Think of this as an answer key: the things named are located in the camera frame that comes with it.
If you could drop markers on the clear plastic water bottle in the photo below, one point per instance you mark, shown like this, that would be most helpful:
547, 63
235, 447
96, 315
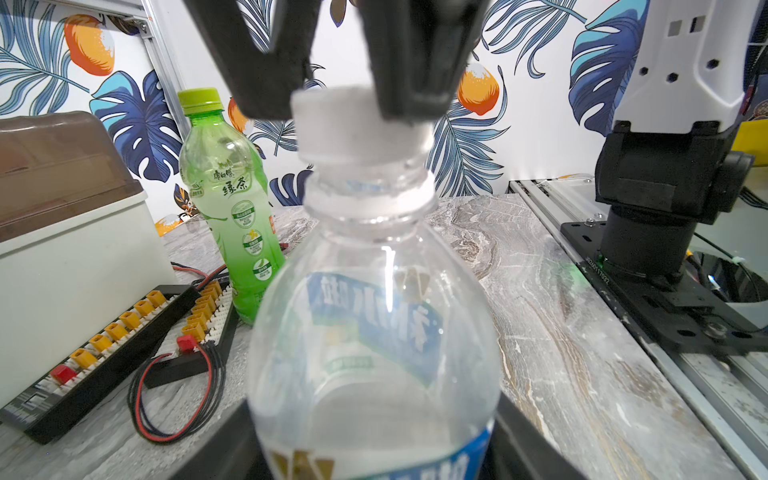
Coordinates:
374, 353

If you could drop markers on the front yellow connector board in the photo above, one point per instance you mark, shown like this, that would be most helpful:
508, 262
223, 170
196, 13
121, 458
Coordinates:
211, 322

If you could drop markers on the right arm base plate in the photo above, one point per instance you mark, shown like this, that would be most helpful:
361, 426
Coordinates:
683, 317

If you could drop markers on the aluminium front rail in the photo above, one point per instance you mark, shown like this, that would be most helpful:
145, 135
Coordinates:
727, 392

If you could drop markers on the brown lid storage box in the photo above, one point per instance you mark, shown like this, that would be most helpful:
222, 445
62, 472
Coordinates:
78, 242

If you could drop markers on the green plastic bottle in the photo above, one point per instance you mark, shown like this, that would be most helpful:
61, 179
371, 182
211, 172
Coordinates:
224, 173

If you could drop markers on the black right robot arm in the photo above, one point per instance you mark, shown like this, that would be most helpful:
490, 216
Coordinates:
665, 77

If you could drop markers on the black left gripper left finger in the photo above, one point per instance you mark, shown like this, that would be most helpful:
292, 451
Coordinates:
228, 451

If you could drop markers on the white bottle cap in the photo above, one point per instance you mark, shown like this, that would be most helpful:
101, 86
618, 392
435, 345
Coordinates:
344, 126

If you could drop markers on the yellow-green bottle cap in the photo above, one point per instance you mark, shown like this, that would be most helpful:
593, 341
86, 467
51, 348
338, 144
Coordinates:
200, 101

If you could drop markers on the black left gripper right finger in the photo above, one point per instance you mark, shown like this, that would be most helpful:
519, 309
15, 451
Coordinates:
517, 450

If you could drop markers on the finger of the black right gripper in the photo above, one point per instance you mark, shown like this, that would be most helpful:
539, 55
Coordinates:
418, 52
261, 82

